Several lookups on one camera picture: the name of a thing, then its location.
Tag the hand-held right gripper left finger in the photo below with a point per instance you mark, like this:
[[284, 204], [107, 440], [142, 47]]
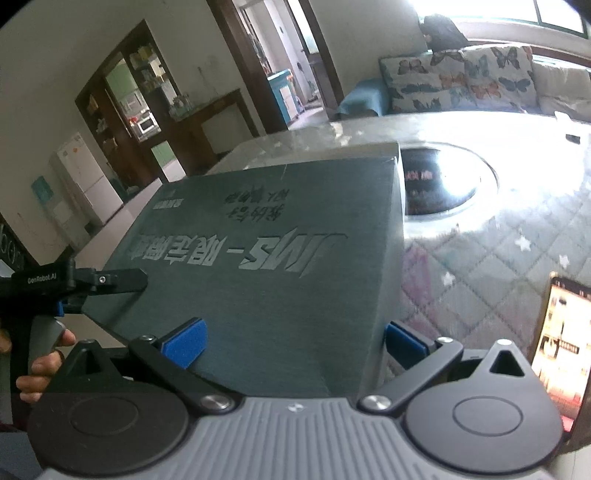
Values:
[[184, 344]]

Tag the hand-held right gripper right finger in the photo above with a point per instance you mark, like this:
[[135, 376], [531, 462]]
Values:
[[400, 346]]

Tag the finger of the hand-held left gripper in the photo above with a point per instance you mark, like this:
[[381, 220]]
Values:
[[115, 280]]

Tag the dark grey box lid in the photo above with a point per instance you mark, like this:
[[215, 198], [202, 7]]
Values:
[[277, 277]]

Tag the person's left hand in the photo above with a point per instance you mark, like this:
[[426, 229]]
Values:
[[39, 371]]

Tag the white fridge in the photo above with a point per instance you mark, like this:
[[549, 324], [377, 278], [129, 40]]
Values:
[[87, 180]]

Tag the dark wooden display cabinet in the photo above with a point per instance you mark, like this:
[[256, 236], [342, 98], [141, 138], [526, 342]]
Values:
[[106, 134]]

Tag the white microwave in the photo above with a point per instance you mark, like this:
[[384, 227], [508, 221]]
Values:
[[146, 125]]

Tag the smartphone with lit screen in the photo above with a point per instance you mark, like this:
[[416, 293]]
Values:
[[563, 346]]

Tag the round black induction cooker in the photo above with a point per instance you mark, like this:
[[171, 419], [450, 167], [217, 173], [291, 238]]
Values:
[[438, 184]]

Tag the dark wooden sideboard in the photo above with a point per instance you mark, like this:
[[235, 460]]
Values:
[[207, 120]]

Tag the blue toy cabinet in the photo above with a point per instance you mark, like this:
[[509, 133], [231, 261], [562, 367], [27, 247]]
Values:
[[282, 94]]

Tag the teal sofa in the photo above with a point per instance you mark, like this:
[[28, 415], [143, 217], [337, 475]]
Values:
[[364, 97]]

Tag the butterfly print cushion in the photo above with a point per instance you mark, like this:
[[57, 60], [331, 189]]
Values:
[[501, 78], [420, 83]]

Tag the white remote control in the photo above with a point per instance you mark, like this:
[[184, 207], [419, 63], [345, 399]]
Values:
[[574, 137]]

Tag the dark framed glass door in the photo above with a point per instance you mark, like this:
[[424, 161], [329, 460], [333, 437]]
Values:
[[323, 60]]

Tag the beige cushion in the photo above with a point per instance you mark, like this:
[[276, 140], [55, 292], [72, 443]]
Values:
[[563, 87]]

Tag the black bag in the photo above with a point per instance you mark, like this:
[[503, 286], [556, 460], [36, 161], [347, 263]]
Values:
[[443, 32]]

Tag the window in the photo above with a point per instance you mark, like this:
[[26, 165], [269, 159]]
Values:
[[558, 11]]

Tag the dark wooden door frame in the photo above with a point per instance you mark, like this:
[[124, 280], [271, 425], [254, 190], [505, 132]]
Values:
[[233, 55]]

